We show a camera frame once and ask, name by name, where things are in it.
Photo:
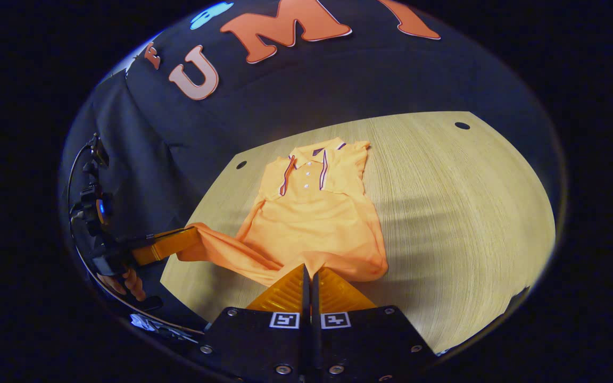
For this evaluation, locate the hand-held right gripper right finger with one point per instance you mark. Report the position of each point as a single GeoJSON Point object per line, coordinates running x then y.
{"type": "Point", "coordinates": [365, 346]}

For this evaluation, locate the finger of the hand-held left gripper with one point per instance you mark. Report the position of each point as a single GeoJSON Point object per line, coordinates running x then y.
{"type": "Point", "coordinates": [165, 246]}

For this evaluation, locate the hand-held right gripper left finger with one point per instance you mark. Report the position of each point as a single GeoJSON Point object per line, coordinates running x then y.
{"type": "Point", "coordinates": [264, 346]}

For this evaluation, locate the orange collared T-shirt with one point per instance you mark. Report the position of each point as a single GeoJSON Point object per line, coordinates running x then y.
{"type": "Point", "coordinates": [312, 223]}

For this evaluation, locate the dark white-patterned cloth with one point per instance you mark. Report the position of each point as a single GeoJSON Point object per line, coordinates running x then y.
{"type": "Point", "coordinates": [149, 323]}

